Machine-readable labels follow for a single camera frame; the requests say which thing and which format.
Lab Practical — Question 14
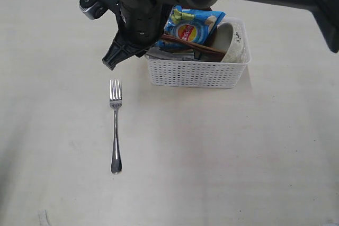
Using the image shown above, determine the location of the white perforated plastic basket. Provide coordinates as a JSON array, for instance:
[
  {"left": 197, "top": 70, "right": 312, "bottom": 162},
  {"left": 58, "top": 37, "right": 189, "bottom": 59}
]
[{"left": 145, "top": 17, "right": 251, "bottom": 88}]

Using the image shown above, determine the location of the silver metal fork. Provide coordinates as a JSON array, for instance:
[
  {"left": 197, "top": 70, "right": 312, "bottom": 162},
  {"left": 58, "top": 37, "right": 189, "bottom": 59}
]
[{"left": 110, "top": 79, "right": 122, "bottom": 174}]

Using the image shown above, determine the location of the blue chips bag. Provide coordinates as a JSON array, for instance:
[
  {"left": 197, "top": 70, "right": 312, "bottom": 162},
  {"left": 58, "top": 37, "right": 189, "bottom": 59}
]
[{"left": 164, "top": 5, "right": 226, "bottom": 44}]

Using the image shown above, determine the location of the wooden chopstick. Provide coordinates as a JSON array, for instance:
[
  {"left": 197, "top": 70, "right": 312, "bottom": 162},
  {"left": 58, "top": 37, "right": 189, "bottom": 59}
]
[{"left": 160, "top": 34, "right": 226, "bottom": 57}]

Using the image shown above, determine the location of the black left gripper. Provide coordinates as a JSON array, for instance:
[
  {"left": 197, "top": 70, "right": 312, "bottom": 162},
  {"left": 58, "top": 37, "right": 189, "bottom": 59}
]
[{"left": 102, "top": 0, "right": 170, "bottom": 70}]

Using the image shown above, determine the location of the white speckled ceramic bowl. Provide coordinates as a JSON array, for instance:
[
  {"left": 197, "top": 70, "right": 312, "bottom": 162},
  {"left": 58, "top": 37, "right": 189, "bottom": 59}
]
[{"left": 211, "top": 22, "right": 244, "bottom": 63}]

